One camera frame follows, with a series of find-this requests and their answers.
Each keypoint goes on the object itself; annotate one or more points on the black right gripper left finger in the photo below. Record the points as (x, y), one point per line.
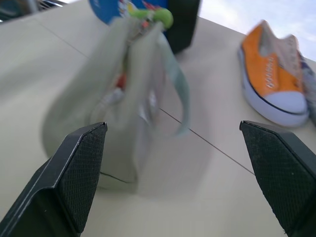
(61, 182)

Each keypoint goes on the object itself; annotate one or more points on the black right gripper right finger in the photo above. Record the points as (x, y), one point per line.
(284, 177)

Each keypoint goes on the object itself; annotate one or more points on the beige canvas tote bag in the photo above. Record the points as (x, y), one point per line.
(118, 98)

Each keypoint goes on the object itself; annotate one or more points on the orange canvas sneaker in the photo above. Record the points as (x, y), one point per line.
(274, 79)

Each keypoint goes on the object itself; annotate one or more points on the blue round package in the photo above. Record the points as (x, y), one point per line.
(111, 8)

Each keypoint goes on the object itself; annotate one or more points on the black box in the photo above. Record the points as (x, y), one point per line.
(181, 23)

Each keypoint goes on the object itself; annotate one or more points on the green plush zipper charm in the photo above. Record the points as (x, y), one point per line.
(158, 15)

